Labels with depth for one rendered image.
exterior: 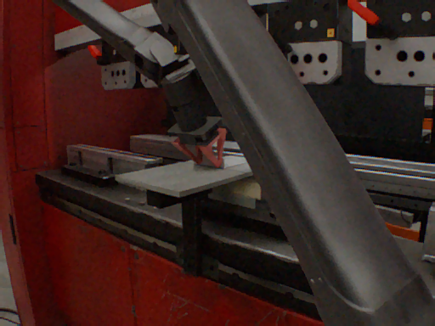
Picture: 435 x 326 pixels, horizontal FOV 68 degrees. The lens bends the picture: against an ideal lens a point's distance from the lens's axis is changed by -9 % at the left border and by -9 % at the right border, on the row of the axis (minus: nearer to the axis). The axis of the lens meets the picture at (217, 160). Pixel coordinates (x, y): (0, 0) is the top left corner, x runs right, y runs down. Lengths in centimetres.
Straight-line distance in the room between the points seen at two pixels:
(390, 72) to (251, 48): 40
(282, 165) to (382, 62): 44
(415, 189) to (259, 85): 73
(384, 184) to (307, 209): 73
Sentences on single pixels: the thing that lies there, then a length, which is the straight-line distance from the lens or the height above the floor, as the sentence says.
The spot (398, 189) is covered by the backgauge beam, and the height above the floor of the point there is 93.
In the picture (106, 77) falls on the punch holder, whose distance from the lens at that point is 113.
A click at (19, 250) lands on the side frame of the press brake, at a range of 152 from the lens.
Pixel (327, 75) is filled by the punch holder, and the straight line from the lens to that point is 66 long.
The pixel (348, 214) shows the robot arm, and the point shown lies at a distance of 23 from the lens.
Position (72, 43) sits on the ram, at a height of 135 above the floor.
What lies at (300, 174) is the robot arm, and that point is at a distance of 22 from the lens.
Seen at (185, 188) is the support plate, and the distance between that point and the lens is 58.
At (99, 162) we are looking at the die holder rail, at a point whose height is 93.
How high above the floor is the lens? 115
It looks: 10 degrees down
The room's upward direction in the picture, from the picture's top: straight up
